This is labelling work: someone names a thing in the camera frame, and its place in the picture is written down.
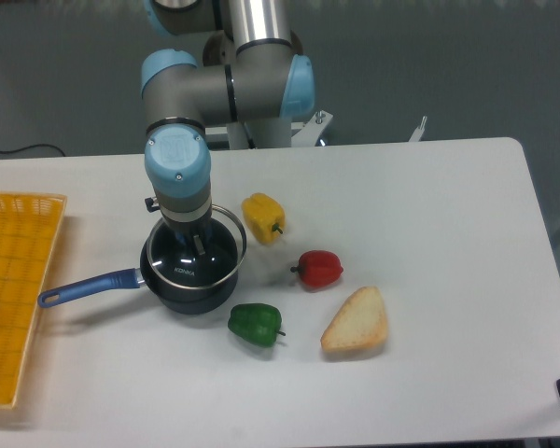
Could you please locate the dark blue saucepan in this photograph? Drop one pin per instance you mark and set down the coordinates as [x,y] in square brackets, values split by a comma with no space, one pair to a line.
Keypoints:
[183,301]

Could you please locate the yellow woven basket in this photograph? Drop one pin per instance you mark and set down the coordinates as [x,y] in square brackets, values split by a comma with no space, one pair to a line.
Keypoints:
[29,228]

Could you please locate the green bell pepper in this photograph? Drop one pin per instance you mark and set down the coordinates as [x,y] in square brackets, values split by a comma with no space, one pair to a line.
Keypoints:
[256,323]

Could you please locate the glass pot lid blue knob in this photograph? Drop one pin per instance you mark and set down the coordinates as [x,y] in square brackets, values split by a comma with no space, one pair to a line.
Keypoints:
[172,259]

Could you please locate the yellow bell pepper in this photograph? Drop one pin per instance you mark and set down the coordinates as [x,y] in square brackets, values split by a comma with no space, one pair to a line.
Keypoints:
[264,216]

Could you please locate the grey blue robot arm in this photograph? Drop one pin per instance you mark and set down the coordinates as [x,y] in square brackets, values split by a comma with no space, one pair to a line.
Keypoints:
[262,76]

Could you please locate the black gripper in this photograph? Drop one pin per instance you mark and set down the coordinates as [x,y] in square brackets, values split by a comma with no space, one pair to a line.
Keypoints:
[191,225]

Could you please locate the red bell pepper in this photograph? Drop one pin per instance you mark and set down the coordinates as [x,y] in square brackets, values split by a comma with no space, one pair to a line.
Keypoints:
[318,268]

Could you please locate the slice of bread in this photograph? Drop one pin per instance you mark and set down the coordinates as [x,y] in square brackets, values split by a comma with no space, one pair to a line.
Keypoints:
[360,324]

